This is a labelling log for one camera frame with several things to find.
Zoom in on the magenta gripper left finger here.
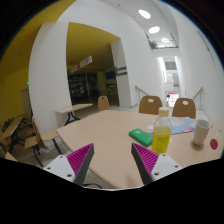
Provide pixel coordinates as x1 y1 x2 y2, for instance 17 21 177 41
43 142 95 186

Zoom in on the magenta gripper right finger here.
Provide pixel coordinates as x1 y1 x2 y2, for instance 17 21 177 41
130 142 183 186

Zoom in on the green box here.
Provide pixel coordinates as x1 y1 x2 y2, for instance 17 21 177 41
129 128 153 147

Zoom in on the yellow juice bottle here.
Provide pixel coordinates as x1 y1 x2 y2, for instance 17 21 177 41
152 107 172 154

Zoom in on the wooden chair near pillar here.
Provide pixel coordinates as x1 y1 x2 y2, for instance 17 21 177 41
32 117 61 154

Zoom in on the small wooden side table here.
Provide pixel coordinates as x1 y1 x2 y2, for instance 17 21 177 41
57 103 92 125

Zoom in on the wooden chair far left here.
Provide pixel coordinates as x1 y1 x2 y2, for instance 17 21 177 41
98 96 109 111

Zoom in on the wooden chair right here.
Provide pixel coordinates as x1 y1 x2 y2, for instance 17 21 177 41
172 98 196 119

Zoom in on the white paper cup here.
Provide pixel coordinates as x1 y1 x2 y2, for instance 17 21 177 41
193 119 211 146

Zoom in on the red round sticker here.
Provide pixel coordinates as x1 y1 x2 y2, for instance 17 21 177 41
210 139 218 150

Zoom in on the wooden desk at left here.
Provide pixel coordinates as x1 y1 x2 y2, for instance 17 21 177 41
0 116 24 146

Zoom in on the left stair handrail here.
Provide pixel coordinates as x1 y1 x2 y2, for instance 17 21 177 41
135 86 149 104

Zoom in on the stair handrail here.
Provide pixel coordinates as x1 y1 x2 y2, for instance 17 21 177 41
193 88 204 110
135 86 149 104

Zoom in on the right stair handrail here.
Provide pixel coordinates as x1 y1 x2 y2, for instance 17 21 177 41
193 88 204 110

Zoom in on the hanging white red sign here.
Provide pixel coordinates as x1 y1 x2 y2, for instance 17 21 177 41
70 56 92 73

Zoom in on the green balcony plant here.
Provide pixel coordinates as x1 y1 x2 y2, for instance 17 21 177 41
149 40 158 49

